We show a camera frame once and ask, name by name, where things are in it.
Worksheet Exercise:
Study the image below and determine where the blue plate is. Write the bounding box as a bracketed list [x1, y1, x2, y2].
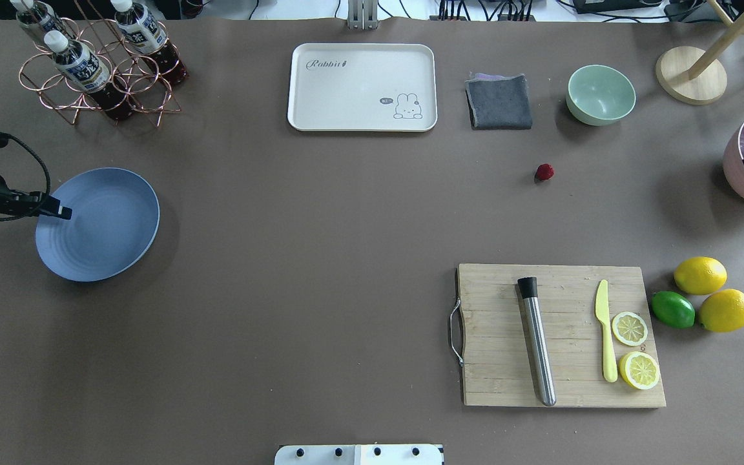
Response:
[35, 167, 160, 282]

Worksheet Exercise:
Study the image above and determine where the red strawberry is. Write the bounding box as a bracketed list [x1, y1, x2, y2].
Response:
[535, 163, 555, 181]

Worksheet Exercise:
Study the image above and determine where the wooden cup tree stand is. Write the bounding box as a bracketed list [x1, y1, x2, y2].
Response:
[655, 12, 744, 105]

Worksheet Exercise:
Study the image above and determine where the dark drink bottle front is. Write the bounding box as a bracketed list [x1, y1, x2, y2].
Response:
[44, 30, 135, 121]

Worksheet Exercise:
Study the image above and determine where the dark drink bottle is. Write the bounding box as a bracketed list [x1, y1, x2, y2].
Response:
[111, 1, 189, 86]
[10, 0, 75, 50]
[44, 30, 135, 121]

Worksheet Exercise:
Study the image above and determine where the yellow lemon far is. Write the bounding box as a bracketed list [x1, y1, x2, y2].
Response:
[673, 256, 727, 295]

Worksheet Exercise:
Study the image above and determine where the yellow lemon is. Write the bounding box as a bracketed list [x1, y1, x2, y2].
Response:
[673, 256, 727, 295]
[699, 289, 744, 333]

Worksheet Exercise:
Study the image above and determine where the yellow lemon near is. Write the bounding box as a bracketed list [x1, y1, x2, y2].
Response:
[699, 289, 744, 333]

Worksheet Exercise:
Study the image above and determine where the mint green bowl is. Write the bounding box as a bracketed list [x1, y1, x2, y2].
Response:
[566, 65, 637, 127]

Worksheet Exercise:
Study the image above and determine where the green lime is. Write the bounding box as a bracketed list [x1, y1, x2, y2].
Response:
[650, 291, 696, 329]

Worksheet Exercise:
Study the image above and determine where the dark drink bottle back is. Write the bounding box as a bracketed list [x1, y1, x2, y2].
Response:
[111, 1, 189, 86]

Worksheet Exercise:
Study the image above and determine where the lemon half slice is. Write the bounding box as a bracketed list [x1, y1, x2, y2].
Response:
[618, 351, 661, 389]
[611, 312, 649, 347]

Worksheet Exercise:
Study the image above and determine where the yellow plastic knife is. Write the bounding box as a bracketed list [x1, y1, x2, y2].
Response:
[594, 279, 618, 383]

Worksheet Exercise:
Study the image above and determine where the steel muddler black tip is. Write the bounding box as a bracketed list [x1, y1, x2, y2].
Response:
[517, 276, 557, 407]

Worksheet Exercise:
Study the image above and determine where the grey folded cloth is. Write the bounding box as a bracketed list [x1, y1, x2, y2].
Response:
[464, 73, 533, 130]

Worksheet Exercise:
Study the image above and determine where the wooden cutting board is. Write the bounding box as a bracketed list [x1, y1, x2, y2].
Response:
[457, 263, 665, 409]

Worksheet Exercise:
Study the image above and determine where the cream rabbit tray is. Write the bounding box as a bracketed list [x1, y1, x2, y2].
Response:
[287, 43, 438, 132]

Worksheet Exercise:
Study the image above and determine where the copper wire bottle rack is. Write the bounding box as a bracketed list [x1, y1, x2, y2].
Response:
[12, 1, 189, 126]

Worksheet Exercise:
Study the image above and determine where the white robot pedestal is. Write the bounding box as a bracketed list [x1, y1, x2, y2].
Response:
[274, 442, 445, 464]

